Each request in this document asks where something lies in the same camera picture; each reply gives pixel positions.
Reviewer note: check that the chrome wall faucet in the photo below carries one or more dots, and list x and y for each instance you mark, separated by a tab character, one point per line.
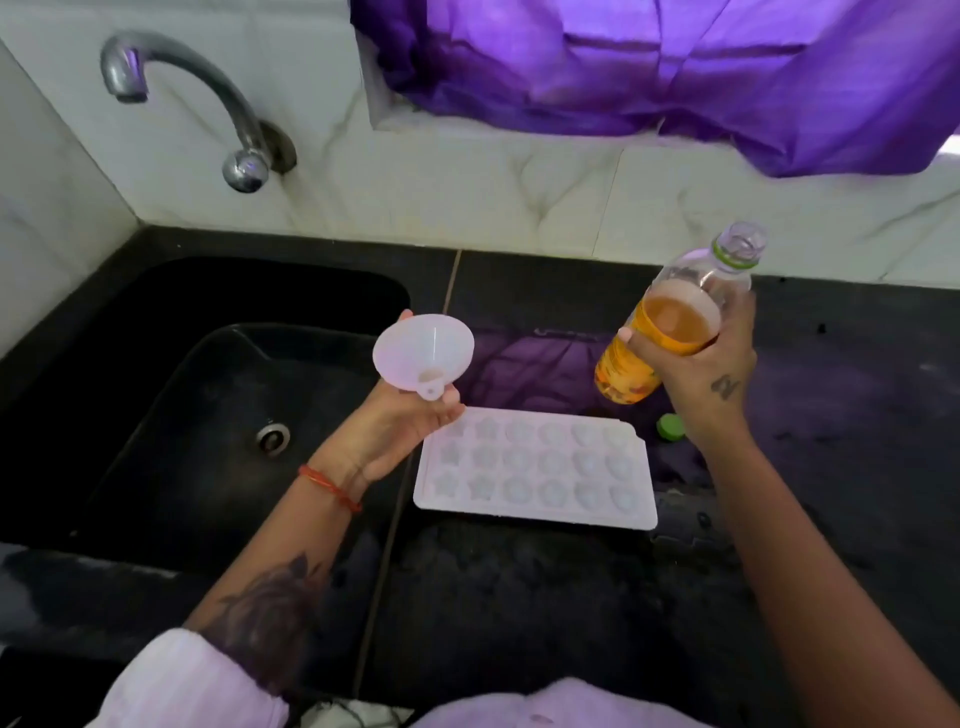
217	82

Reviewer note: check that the person's right forearm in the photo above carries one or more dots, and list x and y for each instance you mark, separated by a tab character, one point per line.
817	600

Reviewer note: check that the white ice cube tray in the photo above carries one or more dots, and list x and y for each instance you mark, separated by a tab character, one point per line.
525	480

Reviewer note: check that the purple curtain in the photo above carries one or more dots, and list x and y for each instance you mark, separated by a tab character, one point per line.
712	67

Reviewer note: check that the white plastic funnel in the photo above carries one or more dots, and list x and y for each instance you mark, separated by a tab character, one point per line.
424	349

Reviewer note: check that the person's left hand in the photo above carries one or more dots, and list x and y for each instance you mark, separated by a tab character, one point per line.
390	435

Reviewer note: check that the person's left forearm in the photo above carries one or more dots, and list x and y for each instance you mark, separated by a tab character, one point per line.
277	592

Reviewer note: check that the metal sink drain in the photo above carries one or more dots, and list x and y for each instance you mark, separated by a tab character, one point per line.
273	439

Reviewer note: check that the person's right hand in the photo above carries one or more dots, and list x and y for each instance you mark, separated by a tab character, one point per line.
705	382

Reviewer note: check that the green bottle cap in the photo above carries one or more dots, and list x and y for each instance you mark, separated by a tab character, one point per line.
671	427

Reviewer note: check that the orange juice bottle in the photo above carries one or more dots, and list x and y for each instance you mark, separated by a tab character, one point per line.
675	315

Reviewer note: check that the black sink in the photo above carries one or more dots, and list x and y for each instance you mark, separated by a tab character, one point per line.
187	390

